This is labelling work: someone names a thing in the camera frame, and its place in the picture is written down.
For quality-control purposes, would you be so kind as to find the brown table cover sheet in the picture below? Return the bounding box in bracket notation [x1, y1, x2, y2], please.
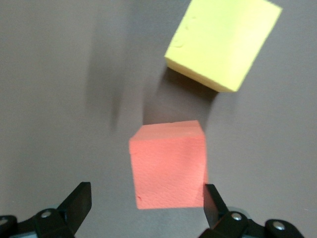
[0, 0, 317, 238]

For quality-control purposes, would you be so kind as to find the orange foam cube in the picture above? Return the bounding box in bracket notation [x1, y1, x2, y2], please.
[128, 120, 209, 210]

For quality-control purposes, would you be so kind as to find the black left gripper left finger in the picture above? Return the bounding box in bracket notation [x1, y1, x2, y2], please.
[0, 182, 93, 238]

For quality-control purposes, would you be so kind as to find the yellow foam cube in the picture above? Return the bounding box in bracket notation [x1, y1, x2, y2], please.
[164, 0, 283, 94]

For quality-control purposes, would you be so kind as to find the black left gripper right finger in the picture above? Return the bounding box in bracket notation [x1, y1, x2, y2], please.
[202, 183, 304, 238]

